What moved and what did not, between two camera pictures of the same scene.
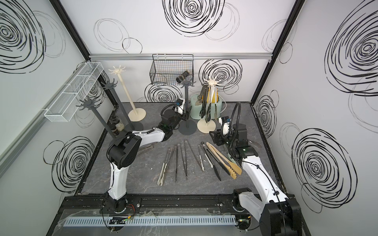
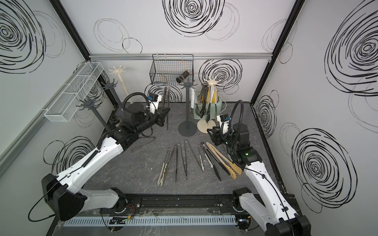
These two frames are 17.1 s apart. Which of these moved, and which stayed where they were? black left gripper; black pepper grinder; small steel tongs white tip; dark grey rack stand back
Moved: black left gripper
Stayed: dark grey rack stand back; small steel tongs white tip; black pepper grinder
